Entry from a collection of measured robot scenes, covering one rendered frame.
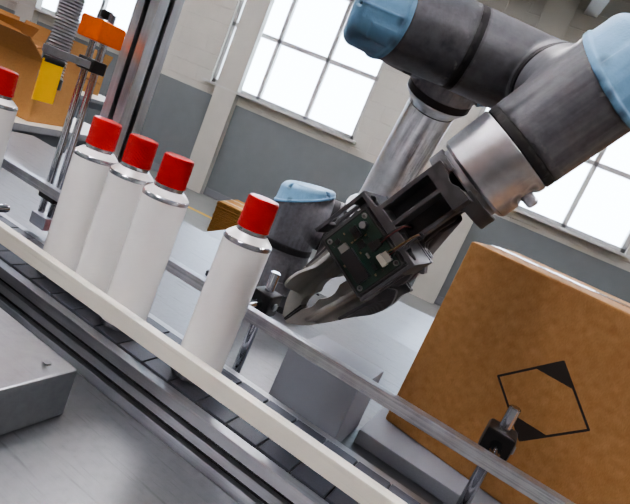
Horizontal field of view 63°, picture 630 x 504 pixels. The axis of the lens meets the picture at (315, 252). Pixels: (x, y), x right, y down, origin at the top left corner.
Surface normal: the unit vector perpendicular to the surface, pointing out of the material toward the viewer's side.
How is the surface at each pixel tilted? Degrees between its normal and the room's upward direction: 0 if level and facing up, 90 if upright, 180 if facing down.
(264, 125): 90
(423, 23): 98
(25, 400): 90
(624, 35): 78
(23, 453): 0
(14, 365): 0
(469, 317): 90
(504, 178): 105
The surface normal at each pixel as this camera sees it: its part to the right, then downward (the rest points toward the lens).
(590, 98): -0.32, 0.18
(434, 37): -0.10, 0.47
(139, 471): 0.39, -0.90
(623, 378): -0.55, -0.06
